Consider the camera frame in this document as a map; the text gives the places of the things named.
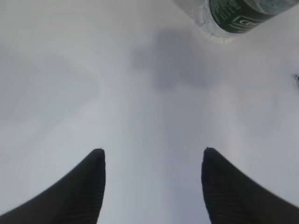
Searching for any clear water bottle green label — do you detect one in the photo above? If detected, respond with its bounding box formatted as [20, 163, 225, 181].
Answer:
[174, 0, 299, 39]

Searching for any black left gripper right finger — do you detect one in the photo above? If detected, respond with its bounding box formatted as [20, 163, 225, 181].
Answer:
[201, 147, 299, 224]

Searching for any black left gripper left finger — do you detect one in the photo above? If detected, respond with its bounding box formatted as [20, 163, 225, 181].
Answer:
[0, 149, 106, 224]

